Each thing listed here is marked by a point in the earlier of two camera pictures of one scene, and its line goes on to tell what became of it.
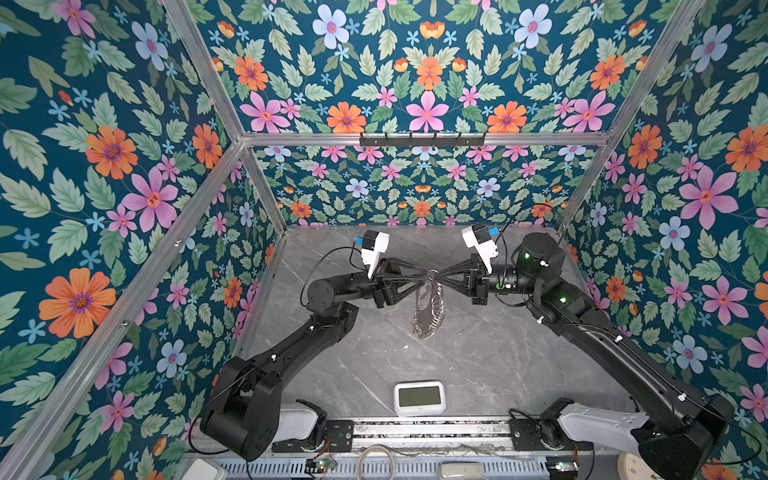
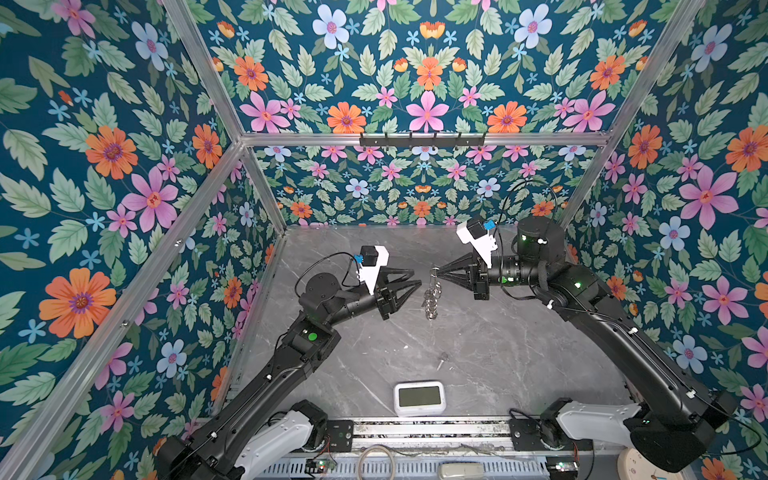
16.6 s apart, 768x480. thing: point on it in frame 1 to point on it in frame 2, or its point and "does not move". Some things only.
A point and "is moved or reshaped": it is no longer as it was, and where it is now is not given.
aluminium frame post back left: (200, 54) does not move
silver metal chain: (430, 311) is moved or reshaped
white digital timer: (420, 399) does not move
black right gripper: (475, 284) does not move
